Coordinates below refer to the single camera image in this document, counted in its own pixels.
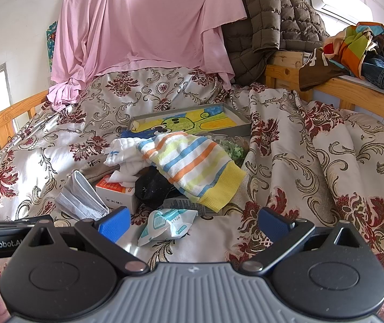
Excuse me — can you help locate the white teal wipes packet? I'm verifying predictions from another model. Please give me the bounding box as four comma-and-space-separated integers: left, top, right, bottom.
138, 209, 198, 247

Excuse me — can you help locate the black sock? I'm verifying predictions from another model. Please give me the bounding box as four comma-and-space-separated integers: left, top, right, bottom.
135, 166, 181, 210

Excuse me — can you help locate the white sock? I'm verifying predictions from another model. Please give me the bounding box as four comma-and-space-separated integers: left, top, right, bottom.
104, 137, 148, 188

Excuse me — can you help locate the striped colourful sock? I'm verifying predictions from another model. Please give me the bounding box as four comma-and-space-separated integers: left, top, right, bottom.
137, 131, 246, 212

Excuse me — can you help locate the orange white medicine box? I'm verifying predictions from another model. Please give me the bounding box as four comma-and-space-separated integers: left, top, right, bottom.
95, 175, 138, 214

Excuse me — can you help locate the floral satin bedspread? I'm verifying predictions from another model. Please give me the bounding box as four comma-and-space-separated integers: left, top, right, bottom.
0, 68, 384, 268

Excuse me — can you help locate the bag of green pieces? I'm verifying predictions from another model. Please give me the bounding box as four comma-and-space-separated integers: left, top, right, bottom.
216, 136, 249, 167

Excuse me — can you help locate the grey tray with cartoon drawing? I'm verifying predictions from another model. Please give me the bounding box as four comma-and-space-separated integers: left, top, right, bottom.
120, 104, 251, 139

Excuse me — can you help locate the colourful patchwork cloth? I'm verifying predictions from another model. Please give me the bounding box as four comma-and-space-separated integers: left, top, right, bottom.
322, 22, 384, 79

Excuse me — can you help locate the pink hanging sheet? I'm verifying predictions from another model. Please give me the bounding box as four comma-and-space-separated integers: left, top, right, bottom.
47, 0, 246, 111

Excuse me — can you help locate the brown quilted down jacket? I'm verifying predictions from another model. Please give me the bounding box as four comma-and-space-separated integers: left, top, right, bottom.
222, 0, 329, 85

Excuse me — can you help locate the white air conditioner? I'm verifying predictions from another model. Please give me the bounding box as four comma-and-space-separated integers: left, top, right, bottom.
311, 0, 373, 24

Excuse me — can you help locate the wooden bed frame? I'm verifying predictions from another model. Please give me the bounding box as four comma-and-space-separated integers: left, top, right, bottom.
0, 51, 384, 149

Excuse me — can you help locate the wall poster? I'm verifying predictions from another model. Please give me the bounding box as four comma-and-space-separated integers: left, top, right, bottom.
46, 21, 58, 72

